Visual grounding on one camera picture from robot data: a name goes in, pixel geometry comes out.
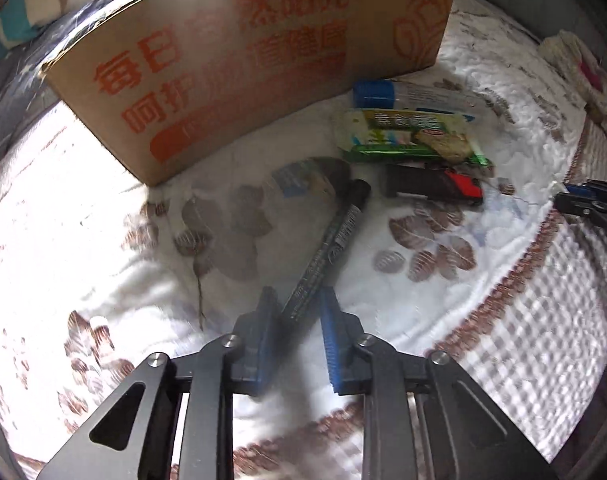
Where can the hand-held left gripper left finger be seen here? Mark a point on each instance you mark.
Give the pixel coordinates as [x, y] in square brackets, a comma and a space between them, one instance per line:
[266, 340]

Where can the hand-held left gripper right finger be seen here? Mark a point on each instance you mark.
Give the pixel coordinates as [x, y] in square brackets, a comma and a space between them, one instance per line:
[331, 345]

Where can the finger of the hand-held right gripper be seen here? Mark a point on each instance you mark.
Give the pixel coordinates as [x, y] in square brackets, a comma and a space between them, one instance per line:
[598, 215]
[603, 192]

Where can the black marker pen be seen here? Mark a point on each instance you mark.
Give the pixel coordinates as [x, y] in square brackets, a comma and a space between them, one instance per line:
[333, 245]

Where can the brown cardboard box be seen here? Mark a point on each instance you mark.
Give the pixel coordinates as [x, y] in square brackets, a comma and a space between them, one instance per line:
[233, 85]

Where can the pink and white cloth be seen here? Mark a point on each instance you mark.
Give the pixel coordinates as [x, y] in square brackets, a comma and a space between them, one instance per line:
[583, 65]

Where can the clear packet with blue label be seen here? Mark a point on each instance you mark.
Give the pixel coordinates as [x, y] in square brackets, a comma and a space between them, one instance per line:
[303, 177]

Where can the green snack packet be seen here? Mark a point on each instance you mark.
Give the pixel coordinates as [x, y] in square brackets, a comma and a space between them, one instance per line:
[408, 135]

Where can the clear tube with blue cap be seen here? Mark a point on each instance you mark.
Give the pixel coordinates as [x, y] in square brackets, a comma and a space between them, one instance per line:
[413, 94]

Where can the dark star-print blanket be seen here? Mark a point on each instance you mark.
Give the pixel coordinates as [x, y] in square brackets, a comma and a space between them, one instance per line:
[23, 90]

